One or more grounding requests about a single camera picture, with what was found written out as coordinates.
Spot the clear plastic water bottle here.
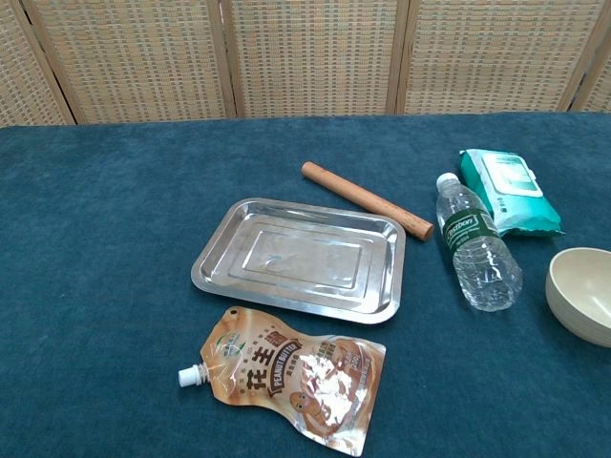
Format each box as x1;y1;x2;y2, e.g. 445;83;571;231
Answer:
435;172;523;313

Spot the peanut butter spout pouch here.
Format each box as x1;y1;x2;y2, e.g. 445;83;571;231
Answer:
178;306;387;458

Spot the teal velvet tablecloth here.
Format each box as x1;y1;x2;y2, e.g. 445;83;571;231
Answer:
0;111;611;458

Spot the green wet wipes pack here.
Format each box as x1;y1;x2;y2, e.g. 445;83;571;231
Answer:
458;148;565;239

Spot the wooden rolling pin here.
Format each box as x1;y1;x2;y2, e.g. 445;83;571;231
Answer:
301;160;435;242

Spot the woven rattan folding screen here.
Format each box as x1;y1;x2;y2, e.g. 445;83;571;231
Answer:
0;0;611;128

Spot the stainless steel rectangular tray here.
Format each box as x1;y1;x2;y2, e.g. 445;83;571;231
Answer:
190;197;407;326

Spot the cream plastic bowl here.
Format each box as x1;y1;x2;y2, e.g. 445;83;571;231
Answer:
545;246;611;349

